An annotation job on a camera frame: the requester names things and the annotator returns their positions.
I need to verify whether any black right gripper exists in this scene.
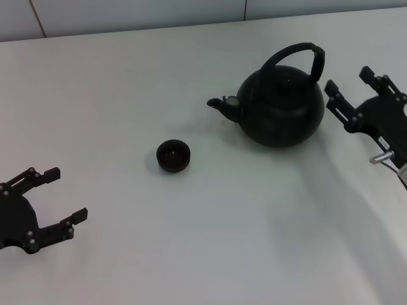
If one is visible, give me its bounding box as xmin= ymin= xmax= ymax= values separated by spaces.
xmin=324 ymin=65 xmax=407 ymax=168

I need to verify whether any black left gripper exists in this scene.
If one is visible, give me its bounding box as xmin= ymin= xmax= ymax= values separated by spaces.
xmin=0 ymin=166 xmax=89 ymax=255

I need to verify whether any right gripper cable with plugs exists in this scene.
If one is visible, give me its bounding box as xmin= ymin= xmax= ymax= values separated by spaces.
xmin=369 ymin=151 xmax=407 ymax=191

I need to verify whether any black round teapot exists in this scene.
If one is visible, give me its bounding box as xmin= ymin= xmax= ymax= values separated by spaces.
xmin=206 ymin=41 xmax=327 ymax=149

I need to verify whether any small dark teacup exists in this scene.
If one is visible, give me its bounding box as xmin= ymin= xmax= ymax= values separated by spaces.
xmin=155 ymin=139 xmax=192 ymax=174

